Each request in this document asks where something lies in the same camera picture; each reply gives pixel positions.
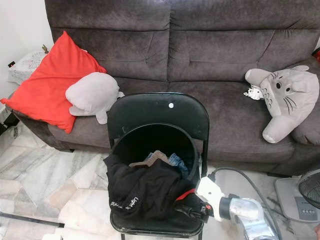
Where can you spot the black T-shirt red collar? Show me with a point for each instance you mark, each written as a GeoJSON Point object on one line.
{"type": "Point", "coordinates": [145, 192]}

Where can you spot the blue denim garment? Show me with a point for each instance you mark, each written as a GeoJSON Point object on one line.
{"type": "Point", "coordinates": [177, 161]}

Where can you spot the tan garment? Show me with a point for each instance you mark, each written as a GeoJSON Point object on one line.
{"type": "Point", "coordinates": [150, 158]}

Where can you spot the black folding chair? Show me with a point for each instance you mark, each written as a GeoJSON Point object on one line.
{"type": "Point", "coordinates": [157, 111]}

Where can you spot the small white toy figure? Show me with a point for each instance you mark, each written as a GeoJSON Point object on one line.
{"type": "Point", "coordinates": [253, 92]}

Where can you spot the grey Totoro plush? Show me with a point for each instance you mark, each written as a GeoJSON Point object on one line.
{"type": "Point", "coordinates": [285, 97]}

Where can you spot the grey seal plush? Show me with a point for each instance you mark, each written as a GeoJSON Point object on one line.
{"type": "Point", "coordinates": [92, 92]}

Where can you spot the dark grey fabric sofa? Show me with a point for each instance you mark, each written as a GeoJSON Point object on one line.
{"type": "Point", "coordinates": [220, 45]}

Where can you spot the lace-covered side table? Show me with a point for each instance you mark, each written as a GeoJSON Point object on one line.
{"type": "Point", "coordinates": [25, 65]}

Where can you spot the red cushion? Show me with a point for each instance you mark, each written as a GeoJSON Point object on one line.
{"type": "Point", "coordinates": [52, 85]}

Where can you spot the small brass figurine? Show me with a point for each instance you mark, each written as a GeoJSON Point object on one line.
{"type": "Point", "coordinates": [45, 49]}

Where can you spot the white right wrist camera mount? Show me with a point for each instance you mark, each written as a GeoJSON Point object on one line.
{"type": "Point", "coordinates": [210, 192]}

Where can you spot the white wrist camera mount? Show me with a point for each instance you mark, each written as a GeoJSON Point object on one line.
{"type": "Point", "coordinates": [210, 192]}
{"type": "Point", "coordinates": [52, 237]}

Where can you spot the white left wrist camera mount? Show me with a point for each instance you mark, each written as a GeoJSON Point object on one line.
{"type": "Point", "coordinates": [52, 237]}

